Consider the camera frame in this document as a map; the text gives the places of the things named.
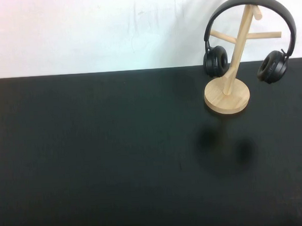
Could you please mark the black over-ear headphones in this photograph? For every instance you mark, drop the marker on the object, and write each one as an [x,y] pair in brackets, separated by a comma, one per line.
[236,0]

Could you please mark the wooden headphone stand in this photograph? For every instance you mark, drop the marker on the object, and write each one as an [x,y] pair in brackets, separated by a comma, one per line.
[226,99]

